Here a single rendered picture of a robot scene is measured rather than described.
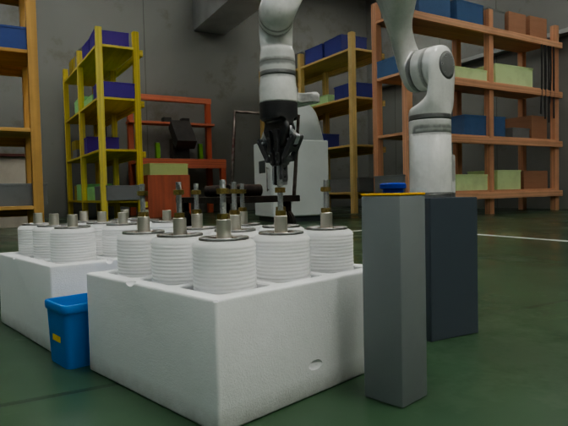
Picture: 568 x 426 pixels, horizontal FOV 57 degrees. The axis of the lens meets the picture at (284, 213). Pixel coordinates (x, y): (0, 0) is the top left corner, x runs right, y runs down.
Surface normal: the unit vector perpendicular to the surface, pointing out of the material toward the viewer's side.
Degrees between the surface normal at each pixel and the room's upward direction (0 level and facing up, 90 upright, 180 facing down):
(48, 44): 90
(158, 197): 90
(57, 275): 90
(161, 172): 90
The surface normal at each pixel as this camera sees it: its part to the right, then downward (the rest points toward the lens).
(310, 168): 0.38, 0.03
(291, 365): 0.70, 0.01
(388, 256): -0.71, 0.04
